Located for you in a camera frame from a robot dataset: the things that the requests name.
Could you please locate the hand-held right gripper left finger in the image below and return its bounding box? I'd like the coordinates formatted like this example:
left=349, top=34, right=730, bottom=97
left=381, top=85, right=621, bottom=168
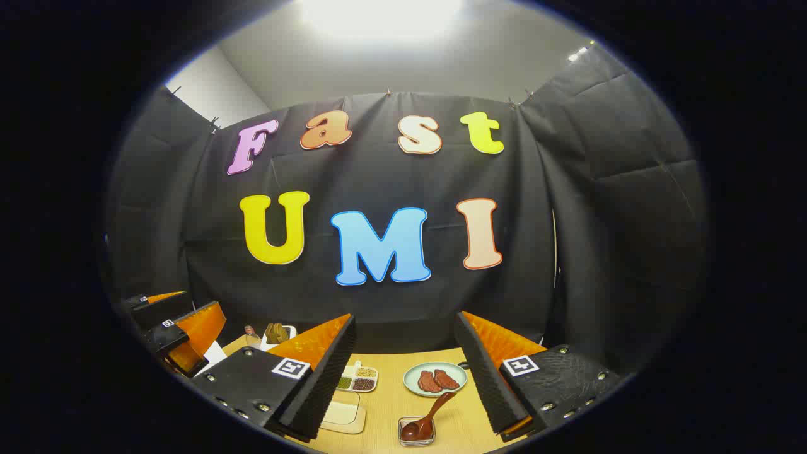
left=189, top=313, right=357, bottom=442

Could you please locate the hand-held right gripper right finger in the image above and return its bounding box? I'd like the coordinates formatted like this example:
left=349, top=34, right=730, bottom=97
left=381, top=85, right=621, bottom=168
left=454, top=311, right=622, bottom=442

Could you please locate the clear box of rice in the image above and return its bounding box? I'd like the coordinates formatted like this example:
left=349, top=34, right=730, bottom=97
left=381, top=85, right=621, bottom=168
left=318, top=390, right=366, bottom=434

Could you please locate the brown wooden spoon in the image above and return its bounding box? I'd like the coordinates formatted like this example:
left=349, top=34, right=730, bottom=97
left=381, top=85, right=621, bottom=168
left=402, top=392, right=456, bottom=441

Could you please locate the clear wire chopstick holder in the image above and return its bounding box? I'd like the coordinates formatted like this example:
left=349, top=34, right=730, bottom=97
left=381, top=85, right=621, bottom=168
left=398, top=416, right=437, bottom=447

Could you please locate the white divided grain dish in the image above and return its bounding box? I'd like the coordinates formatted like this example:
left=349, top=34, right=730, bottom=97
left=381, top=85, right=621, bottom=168
left=336, top=361, right=379, bottom=393

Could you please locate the white toaster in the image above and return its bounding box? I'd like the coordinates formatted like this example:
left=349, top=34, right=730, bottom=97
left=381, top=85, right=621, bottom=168
left=260, top=323, right=297, bottom=351

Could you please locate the pale green plate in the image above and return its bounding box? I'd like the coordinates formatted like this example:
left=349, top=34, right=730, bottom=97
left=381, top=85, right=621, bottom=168
left=403, top=361, right=468, bottom=398

